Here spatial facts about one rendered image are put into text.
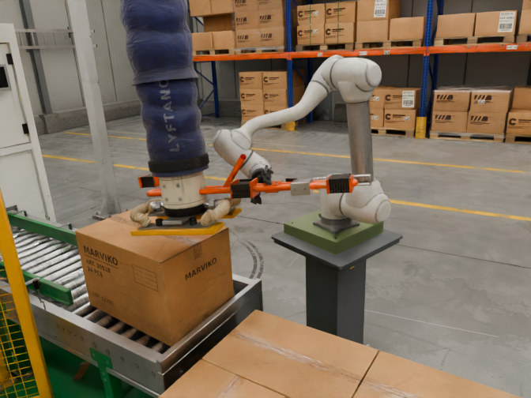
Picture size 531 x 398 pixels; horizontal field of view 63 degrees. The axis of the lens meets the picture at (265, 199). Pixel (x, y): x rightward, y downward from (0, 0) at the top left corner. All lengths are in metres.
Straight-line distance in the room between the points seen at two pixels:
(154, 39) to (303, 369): 1.30
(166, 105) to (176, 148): 0.15
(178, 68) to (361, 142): 0.87
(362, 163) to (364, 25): 6.93
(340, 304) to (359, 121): 0.98
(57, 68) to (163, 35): 10.54
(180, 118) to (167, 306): 0.76
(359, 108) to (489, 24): 6.60
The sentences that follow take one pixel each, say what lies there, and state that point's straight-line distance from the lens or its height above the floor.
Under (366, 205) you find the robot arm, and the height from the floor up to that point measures 1.01.
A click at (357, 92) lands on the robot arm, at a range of 1.90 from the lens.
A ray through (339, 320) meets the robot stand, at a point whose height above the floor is 0.32.
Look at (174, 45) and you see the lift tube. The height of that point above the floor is 1.73.
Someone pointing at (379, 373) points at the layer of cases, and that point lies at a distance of 1.79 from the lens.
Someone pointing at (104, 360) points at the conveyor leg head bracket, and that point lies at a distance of 2.11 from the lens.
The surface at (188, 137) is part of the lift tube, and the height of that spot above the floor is 1.42.
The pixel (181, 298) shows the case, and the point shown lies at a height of 0.75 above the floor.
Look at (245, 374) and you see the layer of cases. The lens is 1.77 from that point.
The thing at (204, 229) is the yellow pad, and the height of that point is 1.12.
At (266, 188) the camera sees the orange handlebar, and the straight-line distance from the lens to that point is 1.53.
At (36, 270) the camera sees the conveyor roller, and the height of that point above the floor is 0.54.
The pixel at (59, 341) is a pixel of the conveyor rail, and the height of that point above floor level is 0.43.
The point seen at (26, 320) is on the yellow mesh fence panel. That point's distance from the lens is 2.31.
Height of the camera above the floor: 1.71
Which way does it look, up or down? 19 degrees down
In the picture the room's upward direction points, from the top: 3 degrees counter-clockwise
